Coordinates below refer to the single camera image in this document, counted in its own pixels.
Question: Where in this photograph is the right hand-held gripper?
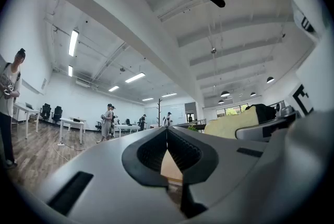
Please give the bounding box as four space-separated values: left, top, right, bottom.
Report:
235 27 334 224

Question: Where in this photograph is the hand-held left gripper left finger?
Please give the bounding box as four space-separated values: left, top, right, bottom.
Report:
34 126 187 224

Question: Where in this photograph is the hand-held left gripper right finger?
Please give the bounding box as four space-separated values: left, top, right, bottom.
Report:
166 125 270 219

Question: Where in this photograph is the yellow slice of bread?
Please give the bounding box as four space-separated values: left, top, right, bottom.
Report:
204 105 259 139

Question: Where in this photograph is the white desk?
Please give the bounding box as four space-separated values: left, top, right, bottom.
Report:
59 117 86 145
12 102 41 140
114 124 141 138

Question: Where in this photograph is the dark wooden coat rack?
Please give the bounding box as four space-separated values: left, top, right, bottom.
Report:
156 98 163 127

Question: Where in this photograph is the right gripper fisheye camera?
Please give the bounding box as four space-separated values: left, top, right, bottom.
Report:
275 101 288 117

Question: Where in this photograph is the white floor cable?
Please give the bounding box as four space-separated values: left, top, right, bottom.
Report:
52 141 86 162

